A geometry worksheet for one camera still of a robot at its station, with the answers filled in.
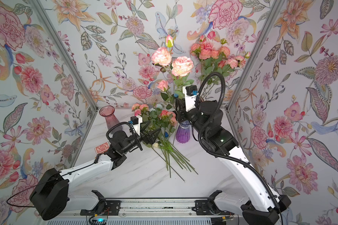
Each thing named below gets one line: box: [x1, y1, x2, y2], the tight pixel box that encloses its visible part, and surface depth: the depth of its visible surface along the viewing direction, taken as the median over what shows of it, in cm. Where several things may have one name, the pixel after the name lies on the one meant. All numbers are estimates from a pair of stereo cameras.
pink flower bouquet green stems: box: [131, 103, 199, 182], surface depth 97 cm
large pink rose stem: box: [157, 79, 176, 111], surface depth 77 cm
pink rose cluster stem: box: [190, 35, 223, 85], surface depth 86 cm
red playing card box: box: [94, 141, 110, 155], surface depth 97 cm
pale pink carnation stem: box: [151, 46, 195, 99], surface depth 46 cm
